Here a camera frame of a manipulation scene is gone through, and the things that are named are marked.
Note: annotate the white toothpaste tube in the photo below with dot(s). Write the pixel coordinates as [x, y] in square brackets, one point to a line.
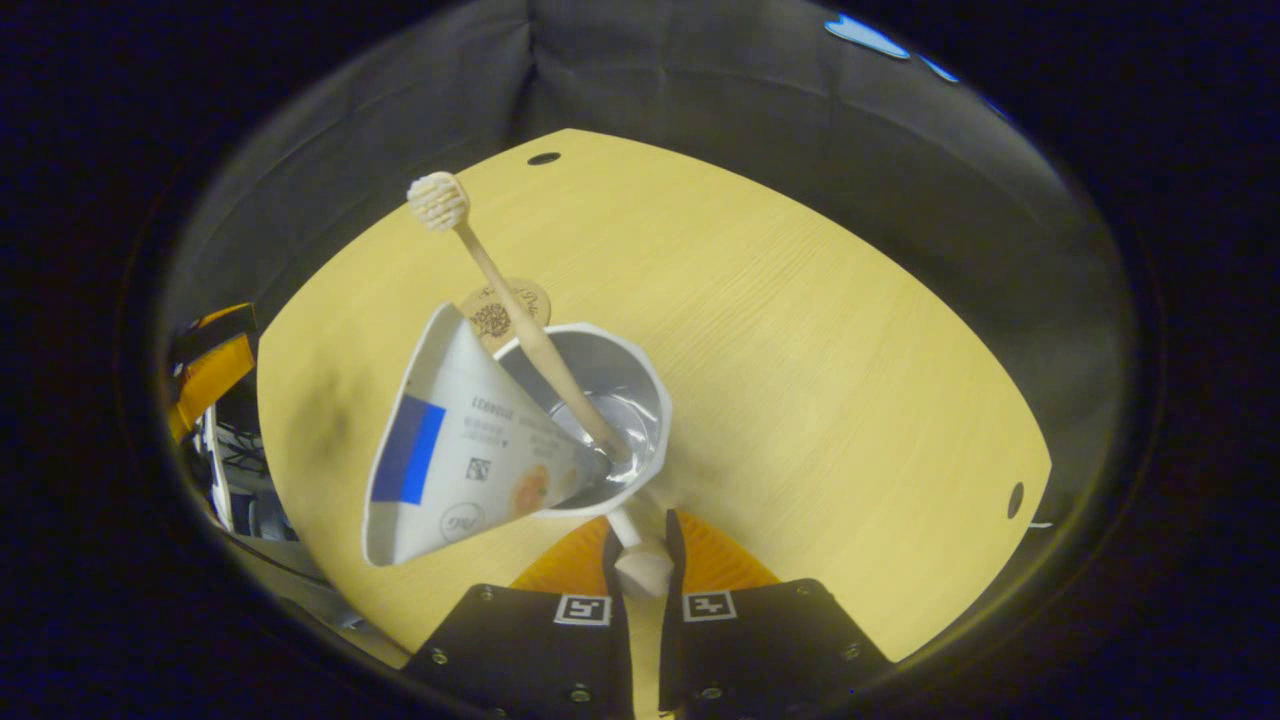
[470, 450]

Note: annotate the light wooden desktop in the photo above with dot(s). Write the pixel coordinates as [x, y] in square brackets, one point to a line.
[850, 400]

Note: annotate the round wooden coaster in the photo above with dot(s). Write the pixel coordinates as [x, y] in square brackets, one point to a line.
[485, 315]

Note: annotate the toothbrush with white bristles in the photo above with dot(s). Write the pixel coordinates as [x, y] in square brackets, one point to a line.
[520, 310]

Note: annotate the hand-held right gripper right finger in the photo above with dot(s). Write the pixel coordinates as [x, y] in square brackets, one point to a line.
[670, 640]

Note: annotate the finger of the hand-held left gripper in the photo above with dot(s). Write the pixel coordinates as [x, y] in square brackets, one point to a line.
[225, 318]
[215, 380]

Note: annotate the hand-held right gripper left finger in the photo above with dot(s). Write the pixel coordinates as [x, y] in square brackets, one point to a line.
[622, 650]

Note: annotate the black backdrop cloth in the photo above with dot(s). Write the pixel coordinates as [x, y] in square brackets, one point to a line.
[700, 70]

